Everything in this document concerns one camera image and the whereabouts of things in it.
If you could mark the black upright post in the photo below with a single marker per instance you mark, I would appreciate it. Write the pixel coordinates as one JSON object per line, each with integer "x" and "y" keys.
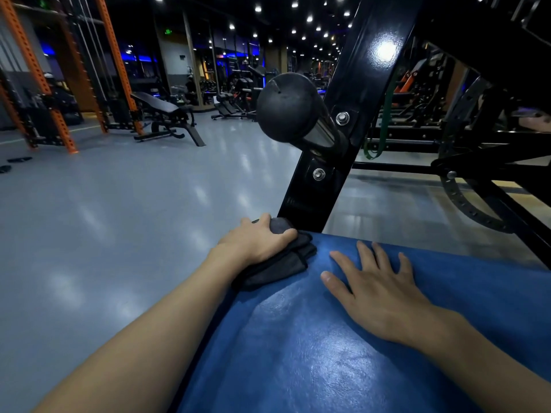
{"x": 366, "y": 60}

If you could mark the black floor pad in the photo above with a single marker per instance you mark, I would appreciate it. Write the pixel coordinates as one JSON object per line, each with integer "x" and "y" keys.
{"x": 19, "y": 159}
{"x": 5, "y": 169}

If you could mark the person's left hand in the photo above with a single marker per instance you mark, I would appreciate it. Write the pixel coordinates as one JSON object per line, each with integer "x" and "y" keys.
{"x": 254, "y": 245}

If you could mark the grey and yellow cleaning cloth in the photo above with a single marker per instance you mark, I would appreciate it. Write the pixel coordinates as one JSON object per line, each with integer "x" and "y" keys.
{"x": 275, "y": 268}

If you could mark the orange perforated power rack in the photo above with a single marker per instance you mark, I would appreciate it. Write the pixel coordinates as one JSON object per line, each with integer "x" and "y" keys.
{"x": 116, "y": 60}

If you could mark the person's right hand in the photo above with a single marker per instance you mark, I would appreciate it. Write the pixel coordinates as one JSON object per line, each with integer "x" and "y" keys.
{"x": 391, "y": 309}

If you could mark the blue padded bench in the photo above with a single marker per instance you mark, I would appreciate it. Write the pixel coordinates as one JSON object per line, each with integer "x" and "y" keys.
{"x": 301, "y": 361}

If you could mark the green resistance band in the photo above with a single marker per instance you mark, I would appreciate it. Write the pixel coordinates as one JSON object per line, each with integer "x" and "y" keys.
{"x": 385, "y": 120}

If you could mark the person's left forearm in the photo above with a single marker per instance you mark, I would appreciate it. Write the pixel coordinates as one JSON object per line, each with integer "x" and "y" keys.
{"x": 142, "y": 352}

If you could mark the black weight machine frame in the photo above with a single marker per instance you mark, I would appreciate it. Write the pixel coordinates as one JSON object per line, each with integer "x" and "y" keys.
{"x": 495, "y": 159}

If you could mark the black adjustable incline bench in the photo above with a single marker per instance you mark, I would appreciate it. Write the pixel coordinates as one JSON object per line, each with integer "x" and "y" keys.
{"x": 159, "y": 105}

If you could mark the perforated steel adjustment arc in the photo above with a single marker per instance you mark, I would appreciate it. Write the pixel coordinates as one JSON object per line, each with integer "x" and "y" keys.
{"x": 456, "y": 202}

